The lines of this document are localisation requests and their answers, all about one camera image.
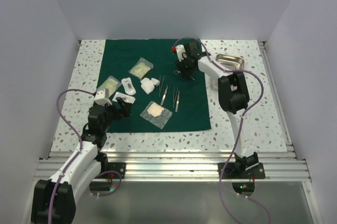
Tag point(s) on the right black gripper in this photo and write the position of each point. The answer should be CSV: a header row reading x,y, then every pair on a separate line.
x,y
185,73

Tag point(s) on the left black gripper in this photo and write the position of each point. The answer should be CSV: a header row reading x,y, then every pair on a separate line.
x,y
125,109

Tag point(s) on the steel forceps scissors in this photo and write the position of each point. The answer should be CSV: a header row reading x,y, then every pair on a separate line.
x,y
176,72

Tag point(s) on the suture packet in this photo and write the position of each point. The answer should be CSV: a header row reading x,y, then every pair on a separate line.
x,y
124,97
128,86

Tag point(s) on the white gauze pad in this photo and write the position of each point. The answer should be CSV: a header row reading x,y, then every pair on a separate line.
x,y
148,85

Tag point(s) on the thin dark tweezers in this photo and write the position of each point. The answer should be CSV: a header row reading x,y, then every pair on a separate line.
x,y
161,80

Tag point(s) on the long thin tweezers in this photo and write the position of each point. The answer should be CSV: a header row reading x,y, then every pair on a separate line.
x,y
175,92

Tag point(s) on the curved steel tweezers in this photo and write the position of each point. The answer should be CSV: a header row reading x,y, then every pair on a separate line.
x,y
164,95

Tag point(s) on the short steel tweezers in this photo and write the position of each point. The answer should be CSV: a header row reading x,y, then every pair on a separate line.
x,y
177,100

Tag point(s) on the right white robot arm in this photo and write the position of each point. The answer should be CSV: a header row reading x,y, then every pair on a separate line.
x,y
233,97

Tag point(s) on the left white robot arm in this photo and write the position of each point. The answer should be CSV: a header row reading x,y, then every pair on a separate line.
x,y
55,199

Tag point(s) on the dark green surgical cloth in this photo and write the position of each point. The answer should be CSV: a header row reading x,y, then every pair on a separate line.
x,y
193,113

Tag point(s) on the near glove packet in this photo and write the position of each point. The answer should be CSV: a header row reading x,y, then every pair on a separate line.
x,y
111,84

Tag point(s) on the glove packet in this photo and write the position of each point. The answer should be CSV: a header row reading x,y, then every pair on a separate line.
x,y
141,68
111,84

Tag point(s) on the bagged cotton pad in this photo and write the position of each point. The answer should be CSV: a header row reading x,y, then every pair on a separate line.
x,y
156,114

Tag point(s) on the stainless steel tray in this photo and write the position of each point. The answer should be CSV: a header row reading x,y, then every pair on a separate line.
x,y
230,62

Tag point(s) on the far glove packet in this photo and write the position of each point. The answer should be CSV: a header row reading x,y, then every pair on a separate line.
x,y
141,68

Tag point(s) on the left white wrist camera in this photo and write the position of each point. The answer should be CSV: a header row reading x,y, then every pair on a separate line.
x,y
102,97

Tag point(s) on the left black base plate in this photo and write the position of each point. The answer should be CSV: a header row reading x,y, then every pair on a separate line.
x,y
110,180

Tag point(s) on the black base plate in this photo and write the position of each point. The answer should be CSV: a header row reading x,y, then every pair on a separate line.
x,y
247,187
110,180

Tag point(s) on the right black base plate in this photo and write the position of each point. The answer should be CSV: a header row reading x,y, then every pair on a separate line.
x,y
247,187

